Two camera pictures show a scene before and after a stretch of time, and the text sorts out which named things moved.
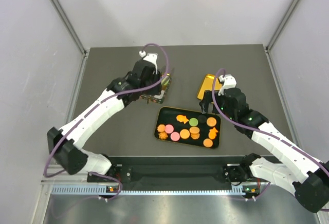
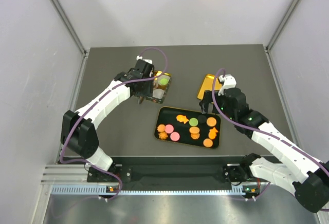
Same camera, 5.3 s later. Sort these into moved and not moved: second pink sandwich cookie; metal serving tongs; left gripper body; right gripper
Moved: metal serving tongs
Not moved: left gripper body; right gripper; second pink sandwich cookie
